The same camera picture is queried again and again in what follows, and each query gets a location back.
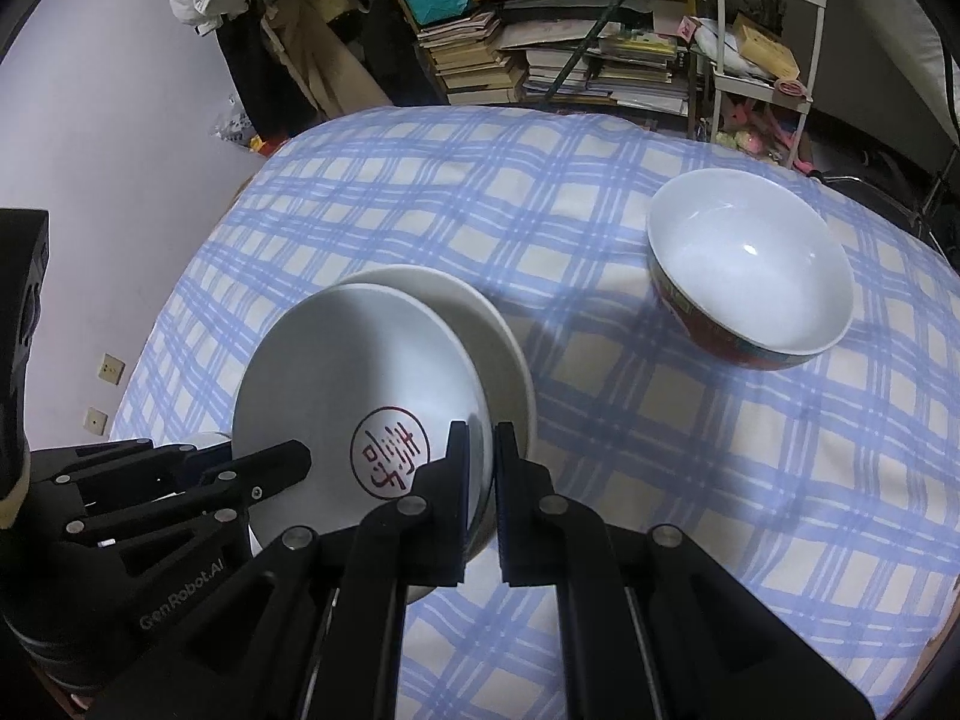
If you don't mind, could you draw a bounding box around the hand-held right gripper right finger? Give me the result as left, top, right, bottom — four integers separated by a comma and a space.
493, 421, 877, 720

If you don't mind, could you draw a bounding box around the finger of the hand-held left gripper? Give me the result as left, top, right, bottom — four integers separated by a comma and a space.
67, 441, 313, 548
30, 437, 235, 500

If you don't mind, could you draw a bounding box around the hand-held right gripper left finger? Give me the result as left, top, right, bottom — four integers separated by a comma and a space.
97, 420, 470, 720

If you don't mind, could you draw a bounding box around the red patterned bowl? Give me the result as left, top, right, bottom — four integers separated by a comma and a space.
231, 283, 496, 563
646, 169, 856, 372

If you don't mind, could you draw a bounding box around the large white cartoon print bowl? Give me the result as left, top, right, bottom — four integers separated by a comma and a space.
334, 265, 537, 605

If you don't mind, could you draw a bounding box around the blue plaid cloth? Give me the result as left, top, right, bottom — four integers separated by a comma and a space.
109, 105, 960, 720

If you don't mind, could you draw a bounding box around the snack packet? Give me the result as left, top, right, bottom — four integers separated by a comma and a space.
214, 94, 263, 143

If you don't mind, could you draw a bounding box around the dark hanging clothing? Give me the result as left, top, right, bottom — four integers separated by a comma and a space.
216, 11, 316, 140

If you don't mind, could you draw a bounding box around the stack of books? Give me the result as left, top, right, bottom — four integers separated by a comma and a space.
416, 11, 691, 117

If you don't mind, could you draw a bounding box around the beige hanging cloth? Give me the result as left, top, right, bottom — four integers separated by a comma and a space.
259, 0, 391, 121

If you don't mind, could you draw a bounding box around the pink plastic toy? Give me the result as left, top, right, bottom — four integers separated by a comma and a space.
712, 101, 815, 170

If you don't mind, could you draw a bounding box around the green pole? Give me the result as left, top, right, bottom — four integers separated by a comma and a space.
551, 0, 676, 98

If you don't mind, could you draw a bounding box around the white metal cart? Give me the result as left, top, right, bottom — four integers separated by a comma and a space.
705, 0, 830, 166

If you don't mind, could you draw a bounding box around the tan cardboard box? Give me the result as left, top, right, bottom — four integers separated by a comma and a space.
731, 11, 800, 80

